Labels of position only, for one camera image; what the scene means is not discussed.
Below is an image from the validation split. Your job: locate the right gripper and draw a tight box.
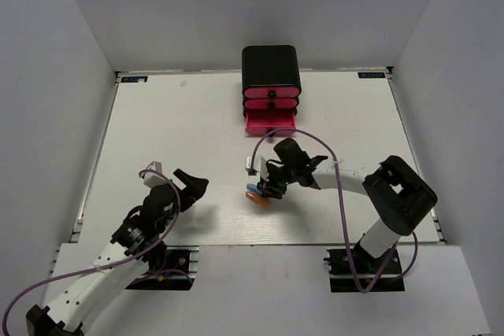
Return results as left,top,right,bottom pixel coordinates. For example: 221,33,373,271
258,162,297,199

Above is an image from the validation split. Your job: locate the orange marker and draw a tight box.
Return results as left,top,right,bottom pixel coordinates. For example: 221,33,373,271
246,190,271,209

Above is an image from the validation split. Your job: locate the blue marker cap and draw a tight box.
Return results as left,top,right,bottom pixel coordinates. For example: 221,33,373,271
246,183,261,196

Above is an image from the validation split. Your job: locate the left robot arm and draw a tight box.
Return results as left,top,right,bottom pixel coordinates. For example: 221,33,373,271
26,162,209,335

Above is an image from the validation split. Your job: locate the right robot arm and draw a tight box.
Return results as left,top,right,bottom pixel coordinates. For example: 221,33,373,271
246,138,438,272

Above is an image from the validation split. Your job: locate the black drawer cabinet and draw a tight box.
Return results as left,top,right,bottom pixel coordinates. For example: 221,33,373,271
241,45,301,89

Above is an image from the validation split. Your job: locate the left table logo sticker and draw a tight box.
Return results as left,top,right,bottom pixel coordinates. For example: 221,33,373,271
120,76,148,83

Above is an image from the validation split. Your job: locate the table logo sticker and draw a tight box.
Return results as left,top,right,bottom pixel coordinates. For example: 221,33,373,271
120,76,148,83
358,72,387,79

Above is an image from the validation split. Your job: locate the right table logo sticker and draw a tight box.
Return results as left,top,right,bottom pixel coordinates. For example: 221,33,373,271
358,72,387,79

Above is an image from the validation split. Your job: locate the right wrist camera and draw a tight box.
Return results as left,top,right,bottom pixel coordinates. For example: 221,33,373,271
245,155,269,180

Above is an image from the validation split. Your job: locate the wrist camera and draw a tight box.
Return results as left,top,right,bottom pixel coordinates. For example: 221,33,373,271
245,155,269,180
139,161,165,189

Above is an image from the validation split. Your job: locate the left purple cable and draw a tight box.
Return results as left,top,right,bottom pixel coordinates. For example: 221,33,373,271
2,168,196,333

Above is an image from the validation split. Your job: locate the purple cable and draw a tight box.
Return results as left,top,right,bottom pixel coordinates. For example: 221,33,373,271
251,128,419,294
2,168,196,333

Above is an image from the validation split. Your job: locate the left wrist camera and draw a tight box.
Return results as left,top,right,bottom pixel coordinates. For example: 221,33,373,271
139,161,165,189

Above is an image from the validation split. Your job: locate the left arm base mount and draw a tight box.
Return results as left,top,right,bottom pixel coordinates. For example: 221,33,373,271
127,246,199,291

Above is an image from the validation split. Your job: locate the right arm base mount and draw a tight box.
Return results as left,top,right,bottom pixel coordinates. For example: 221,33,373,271
324,248,405,294

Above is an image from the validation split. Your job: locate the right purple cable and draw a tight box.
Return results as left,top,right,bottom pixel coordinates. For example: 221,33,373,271
251,128,419,294

